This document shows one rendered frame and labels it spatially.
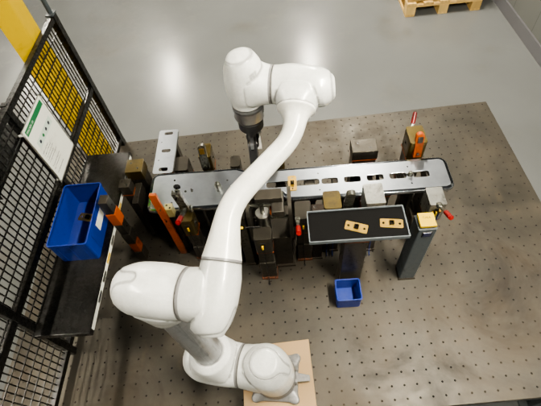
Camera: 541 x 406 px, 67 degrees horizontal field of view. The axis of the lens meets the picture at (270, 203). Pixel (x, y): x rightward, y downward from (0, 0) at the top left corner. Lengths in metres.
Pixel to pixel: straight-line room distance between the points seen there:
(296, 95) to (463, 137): 1.68
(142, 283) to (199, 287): 0.14
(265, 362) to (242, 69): 0.94
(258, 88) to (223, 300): 0.53
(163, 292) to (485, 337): 1.42
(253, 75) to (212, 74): 3.11
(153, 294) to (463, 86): 3.48
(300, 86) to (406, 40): 3.48
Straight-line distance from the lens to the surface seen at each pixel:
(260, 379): 1.47
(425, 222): 1.62
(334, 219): 1.58
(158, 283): 1.01
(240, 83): 1.08
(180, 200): 1.71
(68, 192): 2.00
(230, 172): 1.96
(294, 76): 1.07
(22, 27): 2.08
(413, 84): 3.99
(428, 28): 4.69
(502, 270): 2.17
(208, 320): 0.97
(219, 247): 0.98
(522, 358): 2.04
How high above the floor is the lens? 2.50
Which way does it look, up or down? 55 degrees down
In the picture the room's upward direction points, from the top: 9 degrees counter-clockwise
